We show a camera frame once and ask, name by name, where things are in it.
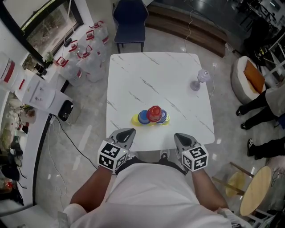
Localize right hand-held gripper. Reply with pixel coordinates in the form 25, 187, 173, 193
173, 133, 209, 173

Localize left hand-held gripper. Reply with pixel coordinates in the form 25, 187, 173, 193
97, 128, 137, 172

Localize yellow cup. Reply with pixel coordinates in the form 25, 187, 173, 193
160, 113, 171, 126
131, 114, 143, 126

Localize blue cup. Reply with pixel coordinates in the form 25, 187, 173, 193
156, 109, 168, 124
137, 110, 149, 124

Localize red cup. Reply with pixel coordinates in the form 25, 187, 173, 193
147, 106, 163, 123

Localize person's right forearm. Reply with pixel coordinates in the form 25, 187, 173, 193
191, 171, 229, 211

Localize person's left forearm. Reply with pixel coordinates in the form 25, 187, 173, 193
69, 166, 117, 212

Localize person's right shoe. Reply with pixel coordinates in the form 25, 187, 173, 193
159, 149, 171, 160

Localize person's black shorts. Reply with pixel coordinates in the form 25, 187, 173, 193
115, 155, 188, 177

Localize yellow wooden stool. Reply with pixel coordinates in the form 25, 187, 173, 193
211, 162, 255, 198

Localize person's white shirt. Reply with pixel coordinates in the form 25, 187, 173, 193
62, 162, 233, 228

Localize round wooden side table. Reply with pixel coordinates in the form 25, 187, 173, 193
240, 166, 273, 217

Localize white round armchair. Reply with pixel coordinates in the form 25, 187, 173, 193
231, 55, 267, 106

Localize white water dispenser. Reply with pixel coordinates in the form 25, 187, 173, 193
15, 73, 74, 122

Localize orange cushion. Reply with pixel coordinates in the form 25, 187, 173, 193
243, 60, 266, 94

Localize black pot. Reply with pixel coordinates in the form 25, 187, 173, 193
34, 62, 48, 76

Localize small green potted plant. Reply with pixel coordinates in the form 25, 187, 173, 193
44, 51, 55, 65

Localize brown wooden platform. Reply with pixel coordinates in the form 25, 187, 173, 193
145, 4, 228, 58

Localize navy blue chair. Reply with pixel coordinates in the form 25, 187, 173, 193
112, 0, 149, 53

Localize red-labelled dispenser water bottle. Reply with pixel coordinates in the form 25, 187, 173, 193
0, 52, 28, 92

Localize black-framed window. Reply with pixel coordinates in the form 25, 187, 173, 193
21, 0, 85, 59

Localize black floor cable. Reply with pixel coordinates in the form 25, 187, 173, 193
53, 115, 101, 168

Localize white floor cable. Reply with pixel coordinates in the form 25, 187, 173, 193
47, 115, 68, 202

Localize white lamp cable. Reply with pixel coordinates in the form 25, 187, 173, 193
209, 63, 218, 100

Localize clear red-handled water jug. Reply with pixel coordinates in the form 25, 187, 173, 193
55, 56, 87, 87
67, 40, 86, 61
79, 30, 108, 63
75, 45, 106, 83
89, 20, 110, 46

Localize hanging white cable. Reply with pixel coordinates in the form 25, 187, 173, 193
184, 0, 195, 53

